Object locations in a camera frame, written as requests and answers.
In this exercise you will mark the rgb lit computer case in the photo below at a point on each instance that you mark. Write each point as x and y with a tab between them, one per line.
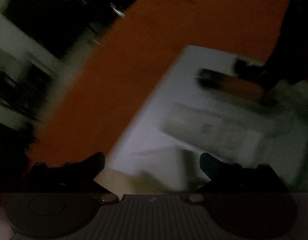
117	10

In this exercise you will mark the orange lighter with black cap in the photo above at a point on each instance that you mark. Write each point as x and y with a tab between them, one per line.
231	85

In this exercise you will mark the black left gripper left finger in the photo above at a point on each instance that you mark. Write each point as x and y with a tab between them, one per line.
74	177

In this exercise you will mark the white remote control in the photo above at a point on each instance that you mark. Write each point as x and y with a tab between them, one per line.
215	134

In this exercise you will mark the clear bag of snacks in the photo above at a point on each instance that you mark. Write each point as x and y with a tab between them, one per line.
120	183

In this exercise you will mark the orange red tablecloth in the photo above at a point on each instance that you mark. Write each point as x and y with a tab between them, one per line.
133	56

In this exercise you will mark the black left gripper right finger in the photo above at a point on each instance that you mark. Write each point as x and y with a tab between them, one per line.
236	180

